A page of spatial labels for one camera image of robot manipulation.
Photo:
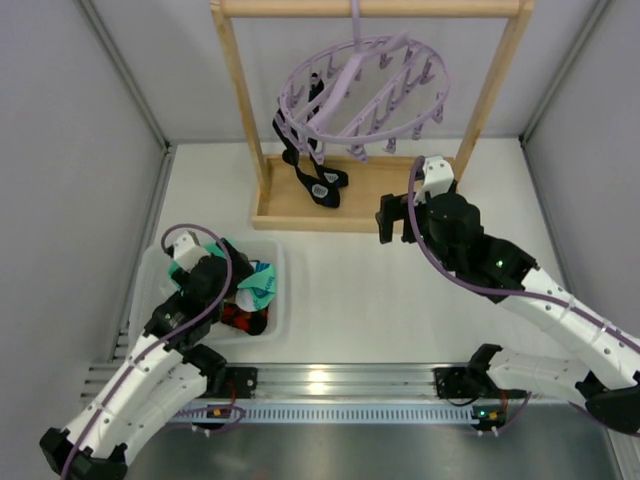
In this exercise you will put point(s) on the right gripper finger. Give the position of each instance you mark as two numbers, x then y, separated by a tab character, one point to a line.
394	207
385	221

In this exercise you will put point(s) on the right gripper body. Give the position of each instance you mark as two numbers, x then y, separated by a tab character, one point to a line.
393	220

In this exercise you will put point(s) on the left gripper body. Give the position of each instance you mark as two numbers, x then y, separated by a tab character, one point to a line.
239	257

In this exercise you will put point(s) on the green sock back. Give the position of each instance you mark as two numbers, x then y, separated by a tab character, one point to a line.
261	288

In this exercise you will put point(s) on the black sock with grey patch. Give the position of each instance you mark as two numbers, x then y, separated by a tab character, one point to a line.
321	192

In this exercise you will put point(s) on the purple round clip hanger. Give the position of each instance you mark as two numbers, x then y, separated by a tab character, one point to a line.
368	89

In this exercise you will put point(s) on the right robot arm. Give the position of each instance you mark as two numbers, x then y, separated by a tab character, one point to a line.
602	376

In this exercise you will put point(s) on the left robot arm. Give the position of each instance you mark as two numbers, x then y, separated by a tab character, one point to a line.
166	368

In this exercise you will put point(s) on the wooden hanger rack stand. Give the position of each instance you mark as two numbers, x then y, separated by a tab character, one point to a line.
281	201

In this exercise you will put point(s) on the white plastic basket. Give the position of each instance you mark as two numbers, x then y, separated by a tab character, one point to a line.
153	286

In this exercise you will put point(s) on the red black argyle sock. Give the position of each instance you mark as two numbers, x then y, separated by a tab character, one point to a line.
252	323

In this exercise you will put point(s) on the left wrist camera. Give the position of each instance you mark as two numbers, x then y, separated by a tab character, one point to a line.
186	251

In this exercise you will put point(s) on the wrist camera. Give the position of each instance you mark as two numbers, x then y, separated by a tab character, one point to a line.
186	251
434	176

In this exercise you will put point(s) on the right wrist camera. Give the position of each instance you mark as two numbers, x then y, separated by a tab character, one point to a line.
434	176

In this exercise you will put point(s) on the aluminium mounting rail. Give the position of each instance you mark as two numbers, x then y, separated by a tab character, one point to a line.
352	394

